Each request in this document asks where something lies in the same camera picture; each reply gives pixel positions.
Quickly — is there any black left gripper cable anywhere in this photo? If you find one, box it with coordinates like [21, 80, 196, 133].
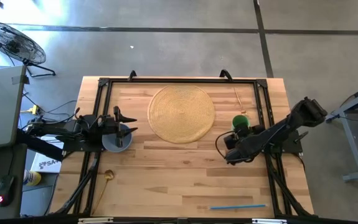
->
[72, 107, 111, 131]

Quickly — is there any blue-grey bowl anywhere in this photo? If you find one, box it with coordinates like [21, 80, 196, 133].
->
[101, 123, 133, 153]

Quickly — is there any blue straw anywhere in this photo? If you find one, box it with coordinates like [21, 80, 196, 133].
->
[209, 203, 266, 210]

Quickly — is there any white cardboard box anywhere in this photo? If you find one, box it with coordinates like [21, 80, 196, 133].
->
[30, 135, 64, 174]

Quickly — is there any gold fork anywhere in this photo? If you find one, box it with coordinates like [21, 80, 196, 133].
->
[233, 86, 250, 121]

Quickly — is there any silver metal bracket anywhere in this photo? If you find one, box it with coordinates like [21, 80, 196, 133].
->
[252, 218, 288, 224]
[78, 217, 114, 224]

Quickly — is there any gold spoon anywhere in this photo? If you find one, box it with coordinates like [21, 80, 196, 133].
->
[92, 169, 115, 215]

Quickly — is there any grey metal table frame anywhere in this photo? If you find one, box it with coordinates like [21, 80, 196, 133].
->
[323, 79, 358, 183]

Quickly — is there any black floor fan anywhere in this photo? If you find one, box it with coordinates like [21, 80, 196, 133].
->
[0, 20, 57, 78]

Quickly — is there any yellow bottle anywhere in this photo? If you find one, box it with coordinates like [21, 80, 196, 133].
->
[22, 169, 42, 187]

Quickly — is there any green plastic cup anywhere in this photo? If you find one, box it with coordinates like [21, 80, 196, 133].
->
[230, 114, 252, 131]

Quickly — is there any black computer mouse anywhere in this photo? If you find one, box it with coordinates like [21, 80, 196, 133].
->
[0, 174, 16, 208]

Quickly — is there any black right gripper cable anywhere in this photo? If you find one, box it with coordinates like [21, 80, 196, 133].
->
[215, 130, 238, 164]

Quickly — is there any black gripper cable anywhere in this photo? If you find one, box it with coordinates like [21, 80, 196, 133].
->
[72, 107, 111, 131]
[215, 130, 238, 164]

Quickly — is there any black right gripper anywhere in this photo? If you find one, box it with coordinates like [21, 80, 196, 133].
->
[224, 124, 265, 149]

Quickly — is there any black floor cable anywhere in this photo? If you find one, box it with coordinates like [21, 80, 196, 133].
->
[19, 90, 78, 125]

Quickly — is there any black diagonal beam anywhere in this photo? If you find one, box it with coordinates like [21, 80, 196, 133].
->
[16, 129, 64, 162]

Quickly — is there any round woven straw placemat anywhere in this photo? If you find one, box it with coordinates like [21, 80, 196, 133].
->
[147, 85, 216, 144]

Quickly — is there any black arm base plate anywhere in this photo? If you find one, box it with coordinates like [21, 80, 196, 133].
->
[278, 129, 309, 154]
[62, 138, 105, 153]

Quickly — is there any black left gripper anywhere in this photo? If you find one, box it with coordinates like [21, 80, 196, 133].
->
[99, 106, 139, 148]

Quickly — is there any black aluminium table frame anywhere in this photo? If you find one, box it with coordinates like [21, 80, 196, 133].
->
[54, 77, 315, 218]

